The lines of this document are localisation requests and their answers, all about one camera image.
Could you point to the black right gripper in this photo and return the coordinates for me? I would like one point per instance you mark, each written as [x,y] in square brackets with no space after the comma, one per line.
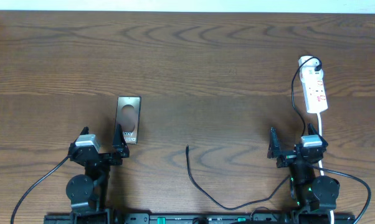
[274,147]

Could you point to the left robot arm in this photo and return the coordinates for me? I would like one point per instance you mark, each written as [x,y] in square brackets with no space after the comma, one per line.
[88,192]

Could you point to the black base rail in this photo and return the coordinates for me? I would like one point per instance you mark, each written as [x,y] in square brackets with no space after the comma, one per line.
[145,218]

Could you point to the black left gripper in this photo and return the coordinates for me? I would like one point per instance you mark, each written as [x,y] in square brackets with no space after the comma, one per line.
[119,146]

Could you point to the white power strip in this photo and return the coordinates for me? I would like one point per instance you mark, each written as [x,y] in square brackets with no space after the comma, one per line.
[311,77]

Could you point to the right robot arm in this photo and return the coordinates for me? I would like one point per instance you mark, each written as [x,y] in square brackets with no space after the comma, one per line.
[316,195]

